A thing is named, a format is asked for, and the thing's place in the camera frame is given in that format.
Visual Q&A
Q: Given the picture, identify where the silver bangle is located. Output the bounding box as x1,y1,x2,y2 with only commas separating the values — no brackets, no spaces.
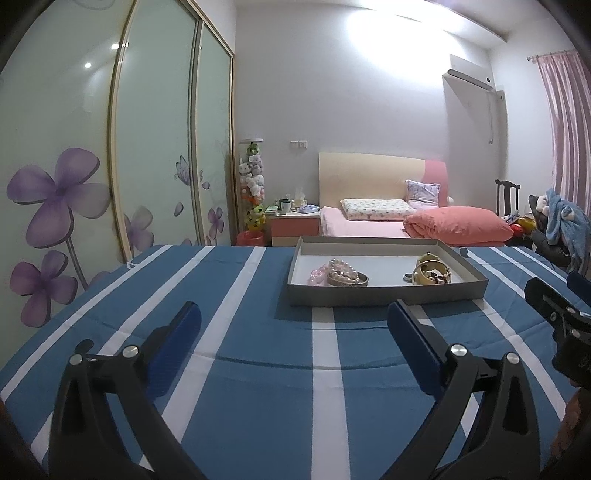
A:
327,271,369,287

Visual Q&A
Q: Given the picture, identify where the white pearl bracelet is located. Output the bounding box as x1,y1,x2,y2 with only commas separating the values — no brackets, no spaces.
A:
327,257,363,283

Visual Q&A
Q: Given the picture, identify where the person's right hand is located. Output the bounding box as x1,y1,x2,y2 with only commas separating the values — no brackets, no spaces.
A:
551,384,582,460

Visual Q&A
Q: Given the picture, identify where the black chair with clutter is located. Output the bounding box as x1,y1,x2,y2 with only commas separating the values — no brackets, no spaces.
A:
527,193,570,273

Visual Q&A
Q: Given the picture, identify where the blue plush blanket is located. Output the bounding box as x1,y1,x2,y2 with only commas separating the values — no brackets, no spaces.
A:
546,189,590,275

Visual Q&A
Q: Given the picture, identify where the folded salmon pink duvet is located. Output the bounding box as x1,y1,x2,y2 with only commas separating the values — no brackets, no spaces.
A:
403,206,513,247

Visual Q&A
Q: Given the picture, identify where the dark wooden chair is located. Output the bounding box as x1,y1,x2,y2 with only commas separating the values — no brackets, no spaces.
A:
495,179,521,216

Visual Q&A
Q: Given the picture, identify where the purple patterned pillow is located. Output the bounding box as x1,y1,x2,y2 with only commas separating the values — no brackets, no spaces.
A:
405,179,441,205

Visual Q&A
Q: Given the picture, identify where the blue white striped cloth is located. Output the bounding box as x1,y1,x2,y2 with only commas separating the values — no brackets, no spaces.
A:
1,245,590,479

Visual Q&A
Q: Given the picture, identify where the pink curtain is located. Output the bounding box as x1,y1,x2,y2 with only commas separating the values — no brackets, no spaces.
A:
529,50,590,213

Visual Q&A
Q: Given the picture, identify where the white floral pillow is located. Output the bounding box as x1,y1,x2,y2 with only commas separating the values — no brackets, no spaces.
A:
341,198,417,221

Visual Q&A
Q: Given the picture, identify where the grey cardboard tray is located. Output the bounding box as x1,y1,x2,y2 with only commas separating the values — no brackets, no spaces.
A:
287,237,488,307

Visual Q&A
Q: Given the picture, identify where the bed with pink sheet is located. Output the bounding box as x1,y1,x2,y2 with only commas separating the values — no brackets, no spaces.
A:
321,207,411,238

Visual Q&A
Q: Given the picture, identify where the white air conditioner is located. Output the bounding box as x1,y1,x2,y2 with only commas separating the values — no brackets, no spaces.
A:
447,55,495,91

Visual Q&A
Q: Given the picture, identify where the cream and pink headboard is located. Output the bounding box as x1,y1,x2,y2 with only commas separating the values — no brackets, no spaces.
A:
318,152,449,208

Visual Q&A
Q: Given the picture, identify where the red waste basket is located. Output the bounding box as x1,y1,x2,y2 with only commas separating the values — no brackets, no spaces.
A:
236,230,266,246

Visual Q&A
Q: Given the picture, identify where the pink cream nightstand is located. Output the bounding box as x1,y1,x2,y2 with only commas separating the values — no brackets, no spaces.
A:
267,212,321,247

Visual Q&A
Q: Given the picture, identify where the plush toy hanging tower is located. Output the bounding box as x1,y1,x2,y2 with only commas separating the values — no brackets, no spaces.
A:
238,138,266,232

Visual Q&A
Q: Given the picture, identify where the sliding wardrobe with flower print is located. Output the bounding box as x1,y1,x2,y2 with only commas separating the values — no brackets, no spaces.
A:
0,0,240,328

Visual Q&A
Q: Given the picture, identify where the white wall socket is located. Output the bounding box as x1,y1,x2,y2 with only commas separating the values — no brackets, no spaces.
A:
290,140,308,149

